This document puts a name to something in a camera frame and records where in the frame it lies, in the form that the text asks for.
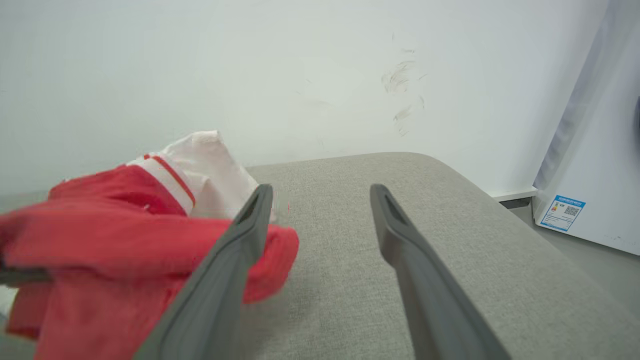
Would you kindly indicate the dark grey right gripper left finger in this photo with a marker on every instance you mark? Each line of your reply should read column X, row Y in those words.
column 215, row 300

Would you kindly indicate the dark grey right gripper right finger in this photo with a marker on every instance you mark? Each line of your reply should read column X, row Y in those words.
column 430, row 300

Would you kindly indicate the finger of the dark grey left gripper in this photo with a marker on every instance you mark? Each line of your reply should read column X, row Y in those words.
column 22, row 276

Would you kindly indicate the red garment with white trim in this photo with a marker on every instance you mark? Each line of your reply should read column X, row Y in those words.
column 100, row 240

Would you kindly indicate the blue and white label sticker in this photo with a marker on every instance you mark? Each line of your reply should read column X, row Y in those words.
column 563, row 213

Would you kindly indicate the white washing machine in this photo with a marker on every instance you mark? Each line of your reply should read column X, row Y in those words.
column 605, row 165

